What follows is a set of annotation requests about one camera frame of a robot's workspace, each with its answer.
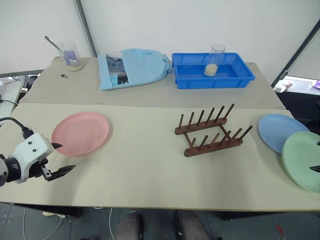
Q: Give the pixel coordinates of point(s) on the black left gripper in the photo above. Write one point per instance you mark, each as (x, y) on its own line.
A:
(37, 168)

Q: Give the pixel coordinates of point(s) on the wooden dish rack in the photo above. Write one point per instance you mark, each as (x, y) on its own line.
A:
(212, 148)

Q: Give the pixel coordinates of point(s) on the green plastic plate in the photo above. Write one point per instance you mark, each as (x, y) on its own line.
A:
(300, 160)

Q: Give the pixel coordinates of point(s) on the pink plastic plate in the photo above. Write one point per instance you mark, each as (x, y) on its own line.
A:
(80, 132)

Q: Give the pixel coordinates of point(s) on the blue plastic plate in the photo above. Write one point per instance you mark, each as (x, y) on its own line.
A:
(277, 130)

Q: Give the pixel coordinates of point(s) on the purple object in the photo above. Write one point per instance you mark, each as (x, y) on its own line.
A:
(317, 84)

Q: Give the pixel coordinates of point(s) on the white and pink object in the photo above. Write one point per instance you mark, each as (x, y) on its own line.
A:
(281, 88)

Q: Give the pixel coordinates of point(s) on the small black clip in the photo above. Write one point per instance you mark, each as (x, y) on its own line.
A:
(64, 75)

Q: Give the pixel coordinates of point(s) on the glass beaker with grains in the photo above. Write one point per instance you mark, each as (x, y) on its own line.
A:
(74, 62)

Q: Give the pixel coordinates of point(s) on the metal spoon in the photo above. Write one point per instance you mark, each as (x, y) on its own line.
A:
(53, 43)

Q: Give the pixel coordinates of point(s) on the clear cup with grains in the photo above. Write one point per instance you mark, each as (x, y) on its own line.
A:
(211, 70)

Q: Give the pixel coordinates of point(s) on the blue plastic bin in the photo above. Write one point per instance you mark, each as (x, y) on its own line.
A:
(200, 83)

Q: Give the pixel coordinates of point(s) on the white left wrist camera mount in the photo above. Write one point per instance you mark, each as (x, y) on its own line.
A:
(32, 145)

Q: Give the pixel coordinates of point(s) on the dark slanted frame bar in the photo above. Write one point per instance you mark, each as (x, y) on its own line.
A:
(302, 50)

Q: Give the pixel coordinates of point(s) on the grey metal post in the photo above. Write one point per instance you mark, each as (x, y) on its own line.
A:
(85, 27)

